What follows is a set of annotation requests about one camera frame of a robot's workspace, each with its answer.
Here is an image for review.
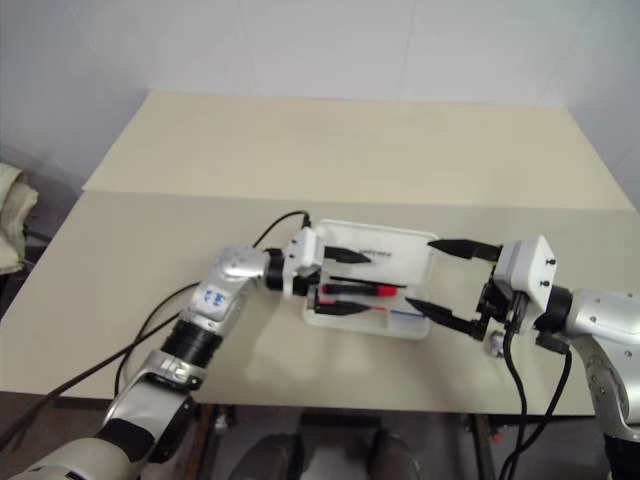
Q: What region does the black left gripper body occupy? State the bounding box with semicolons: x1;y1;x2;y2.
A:
292;265;327;299

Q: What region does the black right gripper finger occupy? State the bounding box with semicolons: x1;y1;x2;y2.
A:
426;238;503;262
405;296;484;342

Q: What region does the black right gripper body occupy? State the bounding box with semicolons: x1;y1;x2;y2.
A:
474;277;527;342

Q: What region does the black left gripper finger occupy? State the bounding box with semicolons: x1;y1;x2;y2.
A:
323;246;372;267
313;298;374;317

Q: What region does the red marker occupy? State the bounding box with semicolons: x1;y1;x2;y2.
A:
320;284;400;299

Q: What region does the white plastic tray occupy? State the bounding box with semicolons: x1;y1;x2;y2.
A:
301;218;441;342

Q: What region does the dark rounded shape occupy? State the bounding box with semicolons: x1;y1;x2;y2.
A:
368;430;422;480

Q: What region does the cream folded cloth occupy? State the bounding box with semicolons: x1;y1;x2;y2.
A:
0;162;40;275

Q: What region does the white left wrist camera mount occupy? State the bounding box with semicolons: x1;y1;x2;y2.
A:
280;228;326;300

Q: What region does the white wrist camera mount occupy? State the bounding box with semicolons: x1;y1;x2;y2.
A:
492;234;558;334
280;228;326;300

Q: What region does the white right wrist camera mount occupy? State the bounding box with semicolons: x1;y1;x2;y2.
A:
492;234;558;334

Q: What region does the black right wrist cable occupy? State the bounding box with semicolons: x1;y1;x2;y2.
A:
502;294;530;480

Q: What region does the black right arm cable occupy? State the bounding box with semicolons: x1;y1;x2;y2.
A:
507;333;574;476

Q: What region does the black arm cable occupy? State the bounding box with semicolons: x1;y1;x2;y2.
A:
0;210;314;451
507;333;574;476

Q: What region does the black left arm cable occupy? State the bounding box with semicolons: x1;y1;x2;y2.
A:
0;210;314;451

